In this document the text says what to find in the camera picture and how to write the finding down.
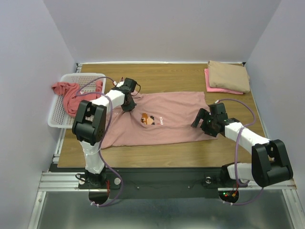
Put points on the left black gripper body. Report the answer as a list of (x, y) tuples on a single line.
[(129, 106)]

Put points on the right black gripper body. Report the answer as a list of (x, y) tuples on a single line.
[(203, 121)]

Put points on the dusty pink graphic t-shirt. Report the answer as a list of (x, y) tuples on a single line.
[(157, 119)]

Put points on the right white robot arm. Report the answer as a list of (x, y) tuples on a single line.
[(270, 162)]

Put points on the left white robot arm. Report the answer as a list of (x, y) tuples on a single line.
[(91, 123)]

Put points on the folded bright pink t-shirt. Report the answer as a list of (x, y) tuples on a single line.
[(217, 90)]

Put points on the folded tan t-shirt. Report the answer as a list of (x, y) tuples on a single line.
[(228, 76)]

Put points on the red crumpled t-shirt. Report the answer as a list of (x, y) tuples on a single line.
[(72, 99)]

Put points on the white plastic laundry basket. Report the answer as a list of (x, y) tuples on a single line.
[(58, 117)]

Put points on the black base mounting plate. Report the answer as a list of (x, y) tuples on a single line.
[(145, 183)]

